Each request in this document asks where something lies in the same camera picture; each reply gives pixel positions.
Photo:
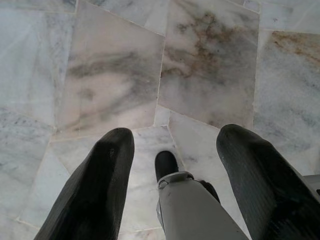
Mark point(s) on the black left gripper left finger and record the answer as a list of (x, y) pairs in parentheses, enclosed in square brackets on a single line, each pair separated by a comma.
[(97, 190)]

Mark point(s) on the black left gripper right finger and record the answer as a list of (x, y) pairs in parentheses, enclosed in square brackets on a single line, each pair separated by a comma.
[(262, 190)]

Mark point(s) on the grey robot left leg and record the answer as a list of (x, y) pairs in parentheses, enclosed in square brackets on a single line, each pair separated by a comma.
[(190, 210)]

